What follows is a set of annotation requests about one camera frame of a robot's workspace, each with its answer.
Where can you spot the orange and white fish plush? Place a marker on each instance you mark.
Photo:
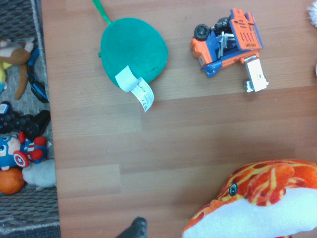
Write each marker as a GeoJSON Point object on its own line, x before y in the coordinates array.
{"type": "Point", "coordinates": [260, 215]}

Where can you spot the brown monkey plush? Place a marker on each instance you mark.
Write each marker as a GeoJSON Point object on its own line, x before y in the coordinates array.
{"type": "Point", "coordinates": [12, 54]}

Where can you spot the blue and black headphones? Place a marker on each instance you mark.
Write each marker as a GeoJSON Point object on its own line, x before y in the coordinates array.
{"type": "Point", "coordinates": [37, 86]}

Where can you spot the grey soft toy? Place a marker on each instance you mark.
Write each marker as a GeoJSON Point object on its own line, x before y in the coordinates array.
{"type": "Point", "coordinates": [40, 174]}

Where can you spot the orange and blue toy car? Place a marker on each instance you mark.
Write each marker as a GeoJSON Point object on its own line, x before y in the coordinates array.
{"type": "Point", "coordinates": [245, 37]}

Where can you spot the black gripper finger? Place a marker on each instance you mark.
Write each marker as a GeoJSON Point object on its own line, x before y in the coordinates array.
{"type": "Point", "coordinates": [135, 229]}

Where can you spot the white fluffy plush toy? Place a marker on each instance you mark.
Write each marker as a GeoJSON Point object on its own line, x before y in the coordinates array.
{"type": "Point", "coordinates": [313, 15]}

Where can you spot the orange ball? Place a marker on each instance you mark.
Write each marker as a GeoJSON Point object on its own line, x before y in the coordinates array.
{"type": "Point", "coordinates": [11, 181]}

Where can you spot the green round plush toy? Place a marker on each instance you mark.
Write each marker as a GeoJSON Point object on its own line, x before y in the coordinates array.
{"type": "Point", "coordinates": [133, 47]}

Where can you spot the yellow and blue plush toy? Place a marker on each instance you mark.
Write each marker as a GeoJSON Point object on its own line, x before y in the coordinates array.
{"type": "Point", "coordinates": [3, 72]}

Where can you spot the woven wicker basket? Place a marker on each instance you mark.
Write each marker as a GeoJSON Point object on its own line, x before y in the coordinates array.
{"type": "Point", "coordinates": [15, 17]}

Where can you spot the Captain America plush doll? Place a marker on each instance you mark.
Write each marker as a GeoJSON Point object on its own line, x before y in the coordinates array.
{"type": "Point", "coordinates": [10, 153]}

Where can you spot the dark game controller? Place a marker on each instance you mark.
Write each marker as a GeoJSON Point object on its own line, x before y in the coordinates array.
{"type": "Point", "coordinates": [19, 124]}

